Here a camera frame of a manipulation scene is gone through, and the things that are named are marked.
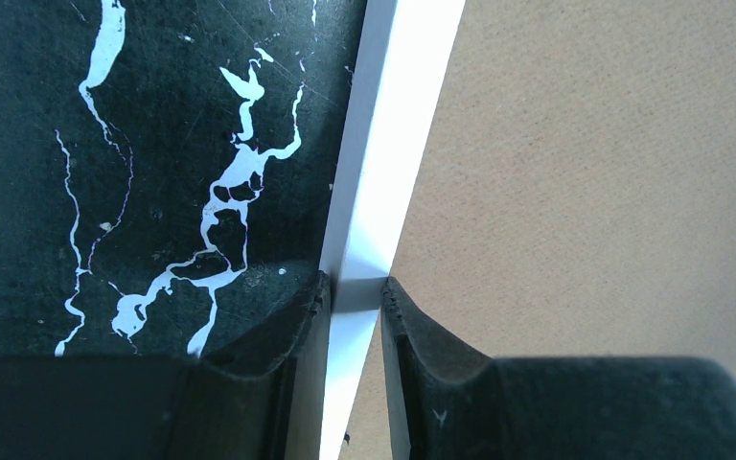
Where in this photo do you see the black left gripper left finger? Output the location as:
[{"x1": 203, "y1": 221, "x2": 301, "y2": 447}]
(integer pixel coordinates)
[{"x1": 0, "y1": 272, "x2": 331, "y2": 459}]

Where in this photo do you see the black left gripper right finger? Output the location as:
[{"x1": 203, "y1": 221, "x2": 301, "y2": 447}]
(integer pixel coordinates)
[{"x1": 380, "y1": 278, "x2": 736, "y2": 459}]

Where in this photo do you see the white picture frame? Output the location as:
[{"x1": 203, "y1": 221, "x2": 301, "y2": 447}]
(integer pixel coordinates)
[{"x1": 316, "y1": 0, "x2": 736, "y2": 460}]

